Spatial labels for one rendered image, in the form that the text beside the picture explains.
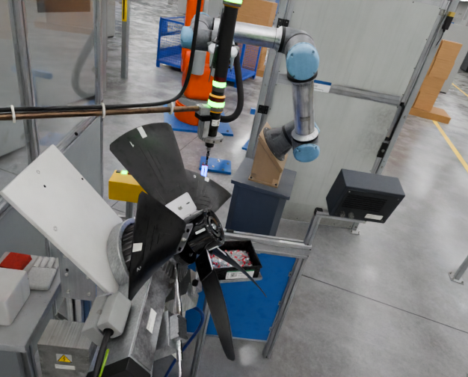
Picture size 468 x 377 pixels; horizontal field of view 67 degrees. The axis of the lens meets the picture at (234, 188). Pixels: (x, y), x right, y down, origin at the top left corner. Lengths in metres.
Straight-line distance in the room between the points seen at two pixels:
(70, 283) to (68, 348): 0.20
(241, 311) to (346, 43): 1.99
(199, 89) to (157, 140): 3.87
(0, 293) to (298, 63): 1.20
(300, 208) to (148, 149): 2.45
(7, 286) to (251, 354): 1.47
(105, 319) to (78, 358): 0.42
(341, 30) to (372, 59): 0.33
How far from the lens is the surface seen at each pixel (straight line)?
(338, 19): 2.83
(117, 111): 0.85
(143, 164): 1.02
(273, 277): 1.83
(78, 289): 1.17
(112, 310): 0.88
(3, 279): 1.28
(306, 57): 1.36
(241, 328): 2.11
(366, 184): 1.54
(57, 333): 1.27
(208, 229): 0.99
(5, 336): 1.28
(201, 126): 0.97
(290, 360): 2.34
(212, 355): 2.24
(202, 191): 1.25
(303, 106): 1.48
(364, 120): 3.08
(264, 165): 1.74
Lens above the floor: 1.84
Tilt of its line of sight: 30 degrees down
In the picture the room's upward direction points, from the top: 12 degrees clockwise
